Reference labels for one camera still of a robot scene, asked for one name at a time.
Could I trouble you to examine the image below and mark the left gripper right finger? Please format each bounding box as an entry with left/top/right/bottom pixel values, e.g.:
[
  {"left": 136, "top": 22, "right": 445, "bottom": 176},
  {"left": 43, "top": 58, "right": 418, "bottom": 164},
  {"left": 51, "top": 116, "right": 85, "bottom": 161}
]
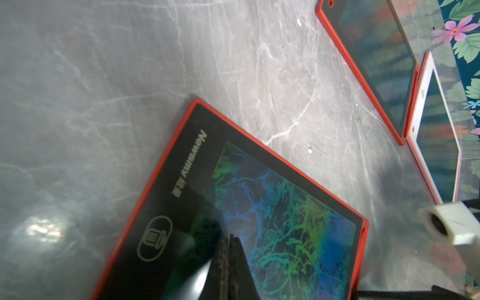
[{"left": 228, "top": 234, "right": 261, "bottom": 300}]

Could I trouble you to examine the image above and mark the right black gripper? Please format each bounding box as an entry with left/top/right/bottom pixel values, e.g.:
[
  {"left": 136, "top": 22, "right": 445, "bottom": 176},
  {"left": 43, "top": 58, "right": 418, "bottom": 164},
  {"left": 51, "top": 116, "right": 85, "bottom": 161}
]
[{"left": 352, "top": 198, "right": 480, "bottom": 300}]

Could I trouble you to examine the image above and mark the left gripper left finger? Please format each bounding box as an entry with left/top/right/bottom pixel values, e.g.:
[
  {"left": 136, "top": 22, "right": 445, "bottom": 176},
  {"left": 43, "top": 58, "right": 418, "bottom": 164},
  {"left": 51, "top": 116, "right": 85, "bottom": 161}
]
[{"left": 199, "top": 237, "right": 230, "bottom": 300}]

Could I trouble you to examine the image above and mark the red writing tablet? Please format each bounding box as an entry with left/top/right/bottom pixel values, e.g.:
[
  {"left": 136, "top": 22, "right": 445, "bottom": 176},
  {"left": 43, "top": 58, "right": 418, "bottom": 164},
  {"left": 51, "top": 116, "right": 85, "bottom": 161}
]
[
  {"left": 91, "top": 99, "right": 369, "bottom": 300},
  {"left": 315, "top": 0, "right": 420, "bottom": 146}
]

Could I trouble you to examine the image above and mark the pink white writing tablet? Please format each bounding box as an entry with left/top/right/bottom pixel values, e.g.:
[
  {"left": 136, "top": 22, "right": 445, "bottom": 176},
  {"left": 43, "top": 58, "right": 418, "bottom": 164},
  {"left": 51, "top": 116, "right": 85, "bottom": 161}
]
[{"left": 407, "top": 51, "right": 462, "bottom": 205}]

